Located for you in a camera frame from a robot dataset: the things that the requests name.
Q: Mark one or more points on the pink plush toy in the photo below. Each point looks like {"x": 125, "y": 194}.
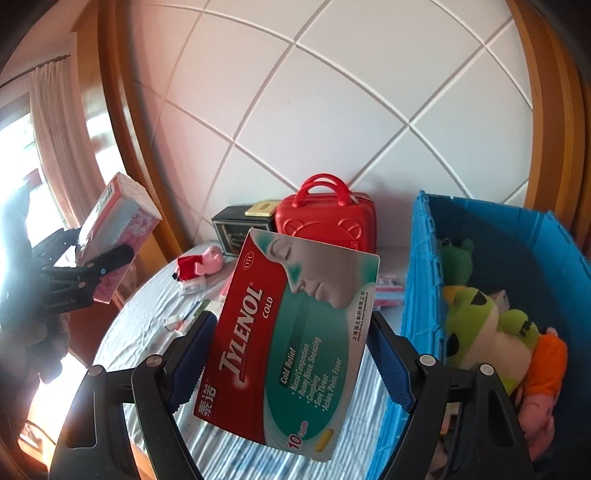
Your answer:
{"x": 538, "y": 420}

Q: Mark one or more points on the dark green plush toy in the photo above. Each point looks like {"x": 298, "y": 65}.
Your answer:
{"x": 455, "y": 263}

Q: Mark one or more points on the pink and white box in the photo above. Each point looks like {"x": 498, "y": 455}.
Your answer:
{"x": 392, "y": 295}

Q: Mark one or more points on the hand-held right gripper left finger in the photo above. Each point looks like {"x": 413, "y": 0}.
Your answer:
{"x": 189, "y": 364}

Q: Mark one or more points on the pink curtain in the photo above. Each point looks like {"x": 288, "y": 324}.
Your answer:
{"x": 60, "y": 138}

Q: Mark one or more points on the lime green frog plush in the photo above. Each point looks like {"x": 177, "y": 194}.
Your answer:
{"x": 480, "y": 323}

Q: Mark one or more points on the black gift box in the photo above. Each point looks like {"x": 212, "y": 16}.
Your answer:
{"x": 226, "y": 230}

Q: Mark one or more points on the green and white box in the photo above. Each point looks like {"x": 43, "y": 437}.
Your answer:
{"x": 207, "y": 307}

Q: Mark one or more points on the red and green medicine box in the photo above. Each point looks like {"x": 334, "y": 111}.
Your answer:
{"x": 286, "y": 360}

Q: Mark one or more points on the blue plastic crate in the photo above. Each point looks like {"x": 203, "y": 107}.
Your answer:
{"x": 415, "y": 286}

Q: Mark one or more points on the pink floral tissue pack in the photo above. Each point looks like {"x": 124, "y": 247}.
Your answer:
{"x": 120, "y": 217}

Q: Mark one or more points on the wood framed padded headboard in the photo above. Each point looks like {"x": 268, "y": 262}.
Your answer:
{"x": 323, "y": 92}

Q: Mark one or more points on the person's left hand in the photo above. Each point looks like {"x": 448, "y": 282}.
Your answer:
{"x": 46, "y": 350}

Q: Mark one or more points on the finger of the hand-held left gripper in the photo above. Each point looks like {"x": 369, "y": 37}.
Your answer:
{"x": 55, "y": 244}
{"x": 113, "y": 258}

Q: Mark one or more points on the pink pig plush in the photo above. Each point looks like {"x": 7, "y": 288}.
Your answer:
{"x": 212, "y": 258}

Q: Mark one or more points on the small gold box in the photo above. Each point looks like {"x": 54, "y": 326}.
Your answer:
{"x": 263, "y": 208}

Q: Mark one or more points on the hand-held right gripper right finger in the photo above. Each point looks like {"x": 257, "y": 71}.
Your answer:
{"x": 388, "y": 364}

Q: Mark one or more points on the red carry case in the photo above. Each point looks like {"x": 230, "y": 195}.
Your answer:
{"x": 323, "y": 221}

